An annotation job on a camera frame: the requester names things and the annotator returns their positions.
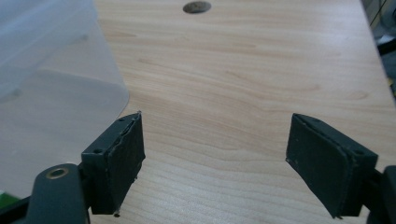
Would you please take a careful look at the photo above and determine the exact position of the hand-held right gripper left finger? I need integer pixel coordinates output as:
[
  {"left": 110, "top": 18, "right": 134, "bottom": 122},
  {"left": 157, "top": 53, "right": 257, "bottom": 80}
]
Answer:
[{"left": 80, "top": 110, "right": 147, "bottom": 217}]

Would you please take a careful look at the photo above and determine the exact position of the green and white carton box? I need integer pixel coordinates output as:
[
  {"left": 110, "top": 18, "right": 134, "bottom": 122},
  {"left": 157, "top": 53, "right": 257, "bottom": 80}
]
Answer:
[{"left": 0, "top": 189, "right": 21, "bottom": 210}]

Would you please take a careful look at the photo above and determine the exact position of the clear plastic storage box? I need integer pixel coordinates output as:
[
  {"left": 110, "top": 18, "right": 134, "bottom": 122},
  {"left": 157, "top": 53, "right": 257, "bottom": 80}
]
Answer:
[{"left": 0, "top": 0, "right": 131, "bottom": 200}]

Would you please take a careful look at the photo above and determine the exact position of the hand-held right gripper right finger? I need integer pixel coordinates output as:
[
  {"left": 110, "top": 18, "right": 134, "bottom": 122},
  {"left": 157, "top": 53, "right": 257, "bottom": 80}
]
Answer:
[{"left": 285, "top": 112, "right": 379, "bottom": 219}]

